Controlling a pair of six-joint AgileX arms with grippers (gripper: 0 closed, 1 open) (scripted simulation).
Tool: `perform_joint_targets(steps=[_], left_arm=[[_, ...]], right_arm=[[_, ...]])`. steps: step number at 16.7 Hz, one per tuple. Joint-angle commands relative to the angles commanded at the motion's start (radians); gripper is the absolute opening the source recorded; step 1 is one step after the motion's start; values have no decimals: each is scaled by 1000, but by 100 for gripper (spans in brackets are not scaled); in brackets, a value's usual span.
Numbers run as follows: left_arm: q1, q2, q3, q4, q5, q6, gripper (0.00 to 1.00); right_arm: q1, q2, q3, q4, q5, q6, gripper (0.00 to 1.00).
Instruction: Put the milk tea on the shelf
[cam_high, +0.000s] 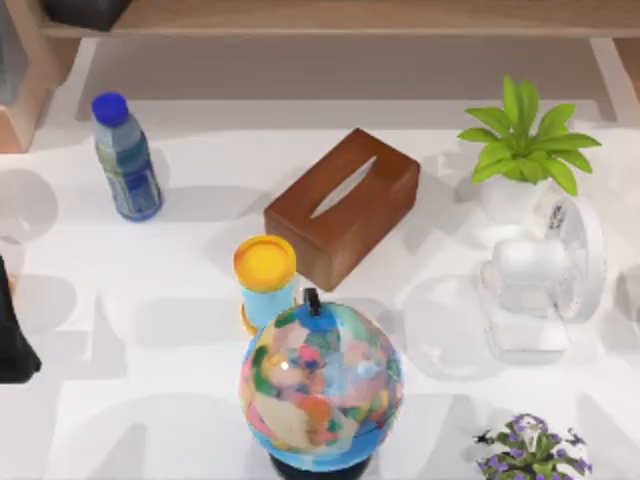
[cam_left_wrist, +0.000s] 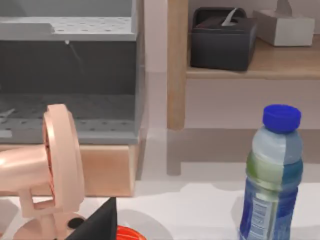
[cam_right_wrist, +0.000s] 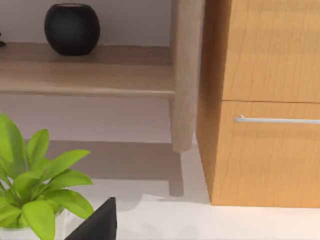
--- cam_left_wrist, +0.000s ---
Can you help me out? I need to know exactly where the grey pierced drawer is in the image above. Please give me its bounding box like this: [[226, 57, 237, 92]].
[[0, 0, 146, 145]]

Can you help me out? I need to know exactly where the pale wooden drawer front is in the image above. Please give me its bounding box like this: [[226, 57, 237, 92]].
[[0, 143, 139, 198]]

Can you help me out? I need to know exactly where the white tissue box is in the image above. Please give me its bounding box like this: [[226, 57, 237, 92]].
[[251, 0, 316, 47]]

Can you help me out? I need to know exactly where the wooden open shelf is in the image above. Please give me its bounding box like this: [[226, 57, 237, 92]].
[[166, 0, 320, 176]]

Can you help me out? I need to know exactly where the red round object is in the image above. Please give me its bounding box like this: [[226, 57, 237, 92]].
[[116, 224, 146, 240]]

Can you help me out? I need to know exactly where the black tissue box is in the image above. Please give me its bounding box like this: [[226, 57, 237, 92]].
[[189, 6, 258, 72]]

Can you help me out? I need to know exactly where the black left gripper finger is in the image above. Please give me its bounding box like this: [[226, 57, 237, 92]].
[[66, 196, 118, 240]]

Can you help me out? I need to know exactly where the blue capped plastic bottle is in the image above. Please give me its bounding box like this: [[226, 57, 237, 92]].
[[239, 104, 304, 240]]

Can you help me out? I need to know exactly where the pink desk fan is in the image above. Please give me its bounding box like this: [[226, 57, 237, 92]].
[[0, 103, 86, 240]]

